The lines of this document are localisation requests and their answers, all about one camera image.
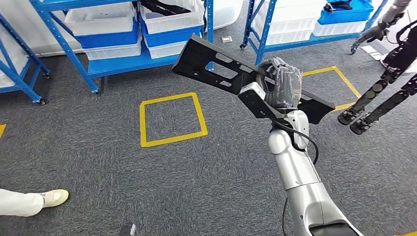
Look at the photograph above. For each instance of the black part in bin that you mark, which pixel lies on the black part in bin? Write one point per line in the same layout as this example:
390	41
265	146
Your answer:
337	6

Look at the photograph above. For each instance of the grey standing robot arm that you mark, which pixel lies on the grey standing robot arm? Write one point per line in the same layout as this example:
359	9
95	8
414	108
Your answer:
392	13

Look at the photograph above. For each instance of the yellow floor tape square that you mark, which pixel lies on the yellow floor tape square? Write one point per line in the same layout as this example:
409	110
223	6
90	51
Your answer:
348	83

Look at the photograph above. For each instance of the black plastic panel part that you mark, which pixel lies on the black plastic panel part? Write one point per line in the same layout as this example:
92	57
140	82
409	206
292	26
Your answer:
202	65

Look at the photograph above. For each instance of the person's foot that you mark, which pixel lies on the person's foot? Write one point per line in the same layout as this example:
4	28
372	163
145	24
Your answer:
55	198

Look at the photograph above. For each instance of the grey standing robot hand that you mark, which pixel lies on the grey standing robot hand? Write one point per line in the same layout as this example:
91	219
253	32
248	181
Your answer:
371	34

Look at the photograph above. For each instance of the metal floor socket plate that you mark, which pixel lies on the metal floor socket plate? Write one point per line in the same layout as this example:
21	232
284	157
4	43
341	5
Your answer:
227	39

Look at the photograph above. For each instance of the black parts in bin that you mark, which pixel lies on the black parts in bin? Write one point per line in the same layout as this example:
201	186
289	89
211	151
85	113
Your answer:
163	7

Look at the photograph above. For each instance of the person's leg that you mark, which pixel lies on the person's leg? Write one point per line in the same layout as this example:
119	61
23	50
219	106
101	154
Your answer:
19	203

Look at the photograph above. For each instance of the blue metal shelf rack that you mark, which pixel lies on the blue metal shelf rack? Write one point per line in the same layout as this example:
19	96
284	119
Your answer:
114	65
19	83
260	49

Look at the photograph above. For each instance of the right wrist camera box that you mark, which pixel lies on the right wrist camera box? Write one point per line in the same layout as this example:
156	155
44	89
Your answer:
249	91

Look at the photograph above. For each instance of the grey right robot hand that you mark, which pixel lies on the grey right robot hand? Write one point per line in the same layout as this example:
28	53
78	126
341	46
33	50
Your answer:
286	88

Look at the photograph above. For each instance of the black standing robot body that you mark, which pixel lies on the black standing robot body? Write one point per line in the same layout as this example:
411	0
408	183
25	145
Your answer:
374	89

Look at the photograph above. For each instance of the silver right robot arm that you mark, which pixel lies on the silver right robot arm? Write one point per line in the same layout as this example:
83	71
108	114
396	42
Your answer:
293	169

